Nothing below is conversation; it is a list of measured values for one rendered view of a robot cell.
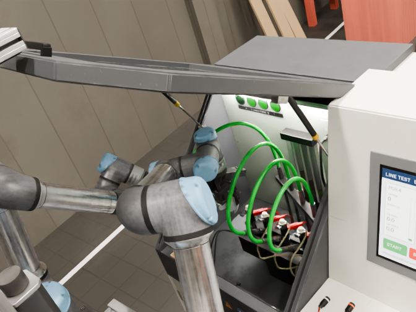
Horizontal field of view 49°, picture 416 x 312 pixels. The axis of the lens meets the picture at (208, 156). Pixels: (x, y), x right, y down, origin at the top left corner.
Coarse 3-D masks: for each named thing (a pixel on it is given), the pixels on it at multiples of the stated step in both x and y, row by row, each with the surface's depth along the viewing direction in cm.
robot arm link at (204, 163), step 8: (208, 144) 146; (200, 152) 143; (208, 152) 142; (216, 152) 145; (184, 160) 142; (192, 160) 142; (200, 160) 139; (208, 160) 139; (216, 160) 142; (184, 168) 142; (192, 168) 141; (200, 168) 139; (208, 168) 138; (216, 168) 139; (184, 176) 143; (200, 176) 140; (208, 176) 140
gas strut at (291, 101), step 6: (288, 102) 119; (294, 102) 120; (294, 108) 121; (300, 114) 123; (300, 120) 126; (306, 120) 126; (306, 126) 128; (312, 126) 129; (312, 132) 130; (324, 150) 138
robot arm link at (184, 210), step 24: (144, 192) 104; (168, 192) 102; (192, 192) 101; (144, 216) 102; (168, 216) 101; (192, 216) 101; (216, 216) 106; (168, 240) 103; (192, 240) 101; (192, 264) 102; (192, 288) 103; (216, 288) 105
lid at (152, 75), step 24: (48, 48) 98; (24, 72) 97; (48, 72) 88; (72, 72) 86; (96, 72) 86; (120, 72) 86; (144, 72) 86; (168, 72) 87; (192, 72) 94; (216, 72) 158; (240, 72) 154; (264, 72) 156; (288, 96) 113; (312, 96) 119; (336, 96) 126
